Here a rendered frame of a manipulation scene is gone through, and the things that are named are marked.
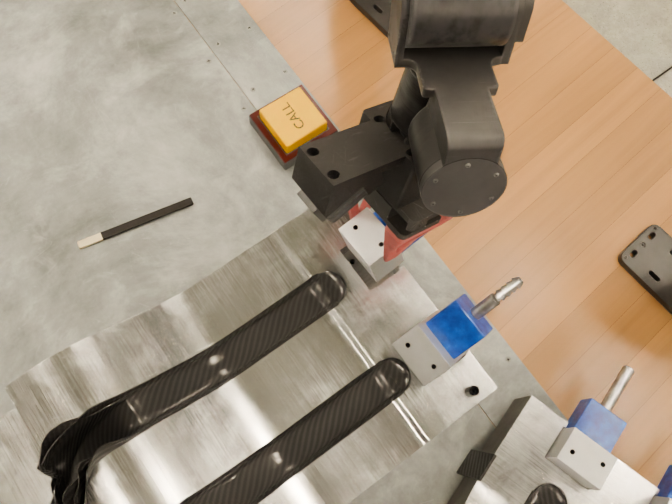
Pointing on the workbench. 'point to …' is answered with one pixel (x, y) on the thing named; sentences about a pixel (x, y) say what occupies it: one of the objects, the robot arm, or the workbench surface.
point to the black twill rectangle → (476, 464)
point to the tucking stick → (134, 223)
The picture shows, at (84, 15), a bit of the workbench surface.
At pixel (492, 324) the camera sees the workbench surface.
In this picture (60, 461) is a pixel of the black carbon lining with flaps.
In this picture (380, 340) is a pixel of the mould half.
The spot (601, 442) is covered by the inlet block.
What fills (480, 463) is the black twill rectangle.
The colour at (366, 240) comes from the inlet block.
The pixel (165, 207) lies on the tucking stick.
